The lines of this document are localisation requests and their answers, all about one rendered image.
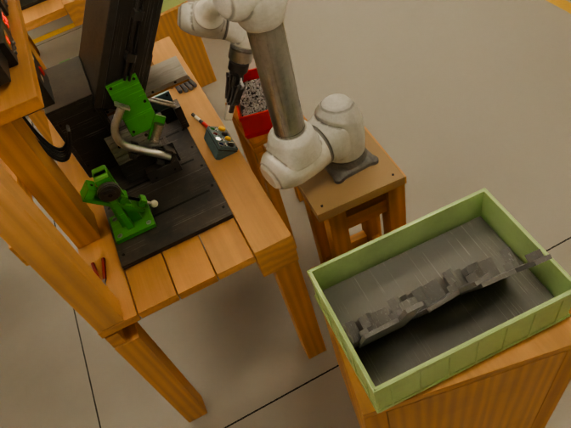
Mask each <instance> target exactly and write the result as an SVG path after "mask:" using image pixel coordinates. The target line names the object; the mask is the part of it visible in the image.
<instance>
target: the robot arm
mask: <svg viewBox="0 0 571 428"><path fill-rule="evenodd" d="M287 1H288V0H200V1H195V2H188V3H183V4H181V6H180V7H178V26H179V27H180V29H181V30H183V31H185V32H187V33H189V34H190V35H193V36H197V37H204V38H211V39H223V40H226V41H229V42H230V45H229V55H228V57H229V65H228V69H229V70H230V72H226V87H225V98H226V99H227V100H226V101H227V104H226V110H225V114H224V120H226V121H232V118H233V114H234V110H235V106H238V105H239V103H240V99H241V96H242V94H243V92H244V90H245V88H246V85H244V84H243V81H244V75H245V74H246V73H247V72H248V68H249V64H250V63H251V62H252V58H254V61H255V64H256V67H257V73H258V76H259V78H260V82H261V85H262V88H263V94H264V97H265V100H266V104H267V106H268V110H269V115H270V119H271V122H272V126H273V127H272V128H271V129H270V131H269V134H268V142H267V148H266V150H267V151H266V152H265V153H263V156H262V159H261V162H260V166H261V167H260V170H261V173H262V174H263V176H264V178H265V179H266V180H267V181H268V183H269V184H270V185H271V186H273V187H274V188H276V189H291V188H294V187H296V186H298V185H301V184H302V183H305V182H306V181H308V180H309V179H310V178H311V177H313V176H315V175H316V174H318V173H319V172H320V171H322V170H323V169H324V168H325V170H326V171H327V172H328V173H329V174H330V175H331V176H332V178H333V180H334V182H335V183H336V184H340V183H343V182H344V181H345V180H346V179H347V178H349V177H351V176H352V175H354V174H356V173H358V172H361V171H363V170H364V169H365V168H367V167H369V166H374V165H376V164H377V163H378V162H379V160H378V157H377V156H375V155H373V154H372V153H371V152H370V151H369V150H368V149H367V148H366V147H365V127H364V122H363V117H362V115H361V112H360V110H359V107H358V106H357V105H356V103H354V102H353V101H352V100H351V99H350V98H349V97H348V96H346V95H344V94H340V93H335V94H332V95H329V96H327V97H326V98H324V99H322V100H321V101H320V102H319V104H318V106H317V107H316V109H315V112H314V114H313V116H312V117H311V118H310V120H309V121H305V120H304V119H303V114H302V106H301V103H300V98H299V94H298V90H297V83H296V78H295V74H294V70H293V66H292V62H291V55H290V50H289V46H288V42H287V38H286V30H285V27H284V22H283V20H284V18H285V16H286V5H287Z"/></svg>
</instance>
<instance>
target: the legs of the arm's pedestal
mask: <svg viewBox="0 0 571 428"><path fill-rule="evenodd" d="M303 199H304V197H303ZM304 203H305V206H306V209H307V213H308V219H309V222H310V225H311V229H312V232H313V236H314V241H315V244H316V248H317V251H318V255H319V260H320V264H322V263H324V262H327V261H329V260H331V259H333V258H335V257H337V256H340V255H341V254H344V253H346V252H348V251H350V250H352V249H354V248H357V247H359V246H361V245H363V244H365V243H367V242H369V241H372V240H373V239H376V238H378V237H380V236H382V227H381V218H380V214H382V220H383V229H384V234H387V233H389V232H391V231H393V230H394V229H397V228H400V227H402V226H404V225H405V224H406V210H405V187H404V185H402V186H400V187H397V188H396V189H393V190H391V191H388V192H386V193H385V194H382V195H379V196H377V197H375V198H374V199H372V200H368V201H366V202H365V203H363V204H361V205H358V206H355V207H354V208H352V209H349V210H347V211H345V212H343V213H340V214H338V215H336V216H334V217H331V218H329V219H327V220H325V221H323V222H319V221H318V220H317V218H316V216H315V215H314V214H313V212H312V210H311V209H310V207H309V205H308V203H307V201H306V200H305V199H304ZM360 223H361V224H362V231H360V232H358V233H356V234H353V235H351V236H350V235H349V230H348V229H349V228H352V227H354V226H356V225H358V224H360Z"/></svg>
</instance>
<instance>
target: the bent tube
mask: <svg viewBox="0 0 571 428"><path fill-rule="evenodd" d="M114 106H116V112H115V114H114V116H113V119H112V122H111V125H110V132H111V136H112V137H113V139H114V141H115V142H116V144H117V145H118V146H119V147H121V148H122V149H124V150H126V151H129V152H133V153H137V154H141V155H148V156H153V157H156V158H161V159H164V160H171V158H172V154H169V153H166V152H165V151H162V150H158V149H152V148H147V147H144V146H139V145H136V144H130V143H128V142H126V141H125V140H124V139H123V138H122V136H121V134H120V131H119V127H120V124H121V121H122V117H123V115H124V112H125V110H128V111H130V107H129V105H126V104H122V103H119V102H116V101H114Z"/></svg>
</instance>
